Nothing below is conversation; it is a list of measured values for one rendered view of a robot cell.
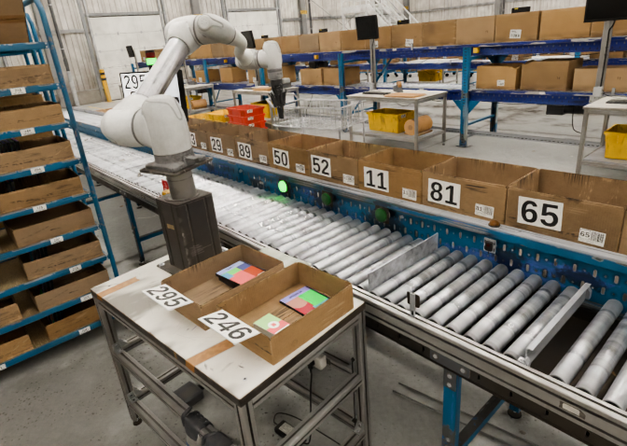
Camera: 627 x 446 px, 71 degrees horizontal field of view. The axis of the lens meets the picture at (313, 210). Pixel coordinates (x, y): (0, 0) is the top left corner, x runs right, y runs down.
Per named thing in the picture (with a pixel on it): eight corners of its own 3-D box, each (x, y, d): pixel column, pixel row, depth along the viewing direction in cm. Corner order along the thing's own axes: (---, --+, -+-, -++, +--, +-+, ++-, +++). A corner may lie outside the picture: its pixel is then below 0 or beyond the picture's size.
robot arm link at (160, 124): (175, 156, 169) (161, 98, 160) (139, 156, 176) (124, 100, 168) (201, 144, 183) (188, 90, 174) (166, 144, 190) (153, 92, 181)
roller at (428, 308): (408, 323, 154) (408, 311, 152) (482, 266, 185) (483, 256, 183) (420, 328, 150) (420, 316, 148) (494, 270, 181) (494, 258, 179)
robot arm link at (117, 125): (125, 128, 169) (84, 129, 178) (150, 155, 182) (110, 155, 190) (201, 5, 206) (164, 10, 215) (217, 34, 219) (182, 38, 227)
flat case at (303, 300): (314, 324, 148) (313, 320, 148) (279, 303, 162) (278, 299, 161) (341, 306, 157) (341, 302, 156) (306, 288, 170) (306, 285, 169)
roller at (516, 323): (477, 356, 135) (478, 343, 133) (548, 287, 166) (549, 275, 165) (493, 364, 132) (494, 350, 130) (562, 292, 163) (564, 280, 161)
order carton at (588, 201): (503, 226, 178) (507, 186, 171) (535, 204, 195) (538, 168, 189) (617, 254, 150) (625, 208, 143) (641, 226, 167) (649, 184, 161)
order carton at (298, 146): (270, 167, 289) (266, 142, 283) (303, 157, 307) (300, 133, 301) (309, 177, 261) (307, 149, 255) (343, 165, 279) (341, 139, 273)
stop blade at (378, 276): (369, 293, 169) (368, 272, 166) (437, 250, 197) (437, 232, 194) (369, 294, 169) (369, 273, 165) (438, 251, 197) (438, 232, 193)
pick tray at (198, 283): (164, 303, 169) (159, 281, 166) (243, 263, 194) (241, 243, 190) (205, 331, 150) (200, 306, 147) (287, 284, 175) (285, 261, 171)
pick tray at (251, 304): (219, 330, 150) (214, 305, 147) (299, 283, 175) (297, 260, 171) (273, 367, 131) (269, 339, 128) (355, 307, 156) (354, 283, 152)
